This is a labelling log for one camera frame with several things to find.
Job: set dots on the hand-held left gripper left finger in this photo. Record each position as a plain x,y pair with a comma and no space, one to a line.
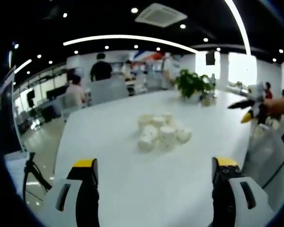
66,203

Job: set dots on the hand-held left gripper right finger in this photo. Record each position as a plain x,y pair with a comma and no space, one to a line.
239,203

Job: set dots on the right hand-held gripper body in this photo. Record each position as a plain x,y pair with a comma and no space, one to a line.
257,94

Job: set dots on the pile of white paper cups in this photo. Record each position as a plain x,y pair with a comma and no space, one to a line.
166,132

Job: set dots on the person's right hand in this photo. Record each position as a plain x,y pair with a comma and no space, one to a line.
272,107

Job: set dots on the translucent white chair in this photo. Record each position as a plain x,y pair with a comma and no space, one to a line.
265,151

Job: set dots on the green potted plant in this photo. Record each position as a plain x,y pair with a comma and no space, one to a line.
191,82

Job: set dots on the curved ceiling light strip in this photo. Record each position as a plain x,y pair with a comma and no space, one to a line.
241,26
132,37

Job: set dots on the white table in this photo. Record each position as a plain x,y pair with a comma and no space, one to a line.
156,179

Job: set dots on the ceiling air vent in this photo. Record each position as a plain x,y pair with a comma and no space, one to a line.
161,14

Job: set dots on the group of round ceiling downlights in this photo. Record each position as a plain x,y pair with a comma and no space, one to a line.
134,10

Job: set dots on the black wall speaker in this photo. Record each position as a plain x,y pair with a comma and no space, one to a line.
210,58

